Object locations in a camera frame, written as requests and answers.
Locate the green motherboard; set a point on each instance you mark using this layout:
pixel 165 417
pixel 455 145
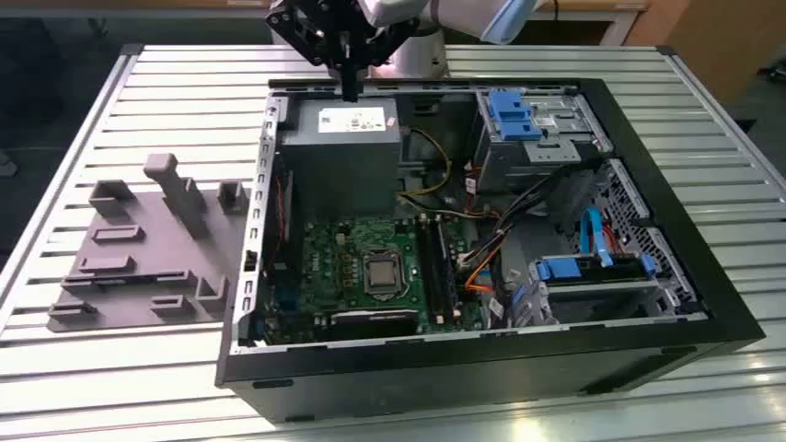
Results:
pixel 319 235

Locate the blue plastic drive bracket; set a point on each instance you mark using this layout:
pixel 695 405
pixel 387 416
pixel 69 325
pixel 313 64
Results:
pixel 509 115

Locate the metal drive cage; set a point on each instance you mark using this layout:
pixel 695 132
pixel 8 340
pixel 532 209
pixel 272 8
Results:
pixel 559 154

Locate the black PC case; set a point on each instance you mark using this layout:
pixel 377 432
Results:
pixel 491 377

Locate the silver CPU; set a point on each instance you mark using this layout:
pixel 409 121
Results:
pixel 383 274

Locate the metal locking lever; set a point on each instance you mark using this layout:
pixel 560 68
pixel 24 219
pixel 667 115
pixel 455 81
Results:
pixel 407 287

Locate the brown wooden cabinet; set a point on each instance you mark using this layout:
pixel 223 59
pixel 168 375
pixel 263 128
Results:
pixel 718 41

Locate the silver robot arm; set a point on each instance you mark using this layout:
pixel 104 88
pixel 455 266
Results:
pixel 417 55

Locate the black graphics card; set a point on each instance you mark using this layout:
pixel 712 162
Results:
pixel 368 327

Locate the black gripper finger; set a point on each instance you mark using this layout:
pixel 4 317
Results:
pixel 300 32
pixel 387 43

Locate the black RAM slot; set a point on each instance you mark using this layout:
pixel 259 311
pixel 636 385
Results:
pixel 432 271

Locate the grey power supply unit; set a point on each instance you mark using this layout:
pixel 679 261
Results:
pixel 337 175

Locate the blue expansion slot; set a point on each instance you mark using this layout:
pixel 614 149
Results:
pixel 285 301

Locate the metal disk bay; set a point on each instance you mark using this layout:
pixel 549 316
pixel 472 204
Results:
pixel 602 287

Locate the grey parts rack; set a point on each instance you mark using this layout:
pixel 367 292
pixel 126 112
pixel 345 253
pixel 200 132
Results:
pixel 125 301

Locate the hard disk in blue carrier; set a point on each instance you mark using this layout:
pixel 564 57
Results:
pixel 559 269

